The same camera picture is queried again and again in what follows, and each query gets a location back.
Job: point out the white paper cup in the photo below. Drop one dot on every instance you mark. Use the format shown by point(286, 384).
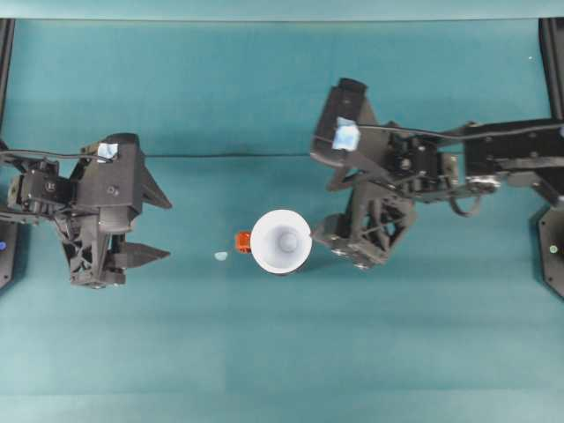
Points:
point(273, 238)

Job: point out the black aluminium frame rail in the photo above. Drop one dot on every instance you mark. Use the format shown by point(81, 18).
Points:
point(553, 66)
point(5, 66)

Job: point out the small white paper scrap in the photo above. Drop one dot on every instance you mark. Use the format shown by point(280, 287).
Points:
point(221, 256)

